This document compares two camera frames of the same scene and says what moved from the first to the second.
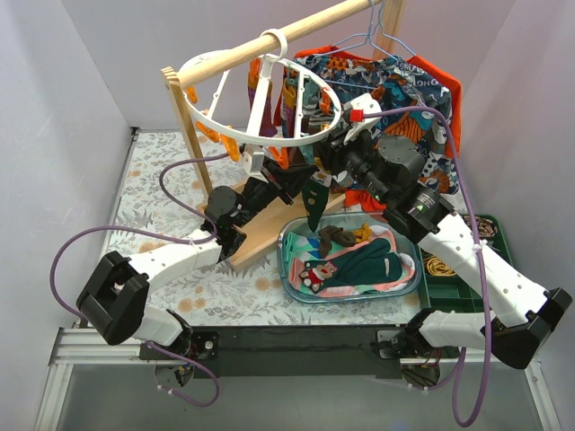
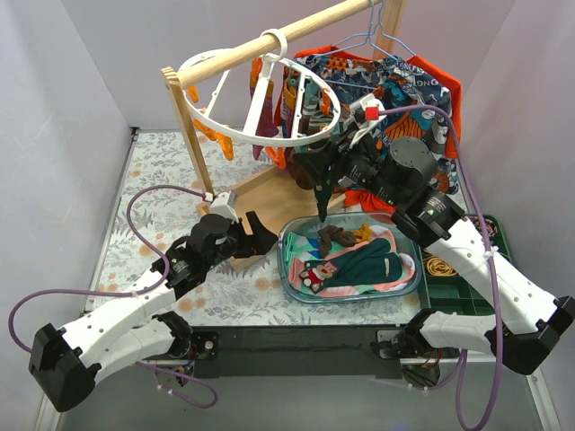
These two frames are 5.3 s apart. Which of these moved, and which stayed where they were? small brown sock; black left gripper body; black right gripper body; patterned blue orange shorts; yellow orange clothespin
Moved: black left gripper body
Stayed: patterned blue orange shorts; yellow orange clothespin; black right gripper body; small brown sock
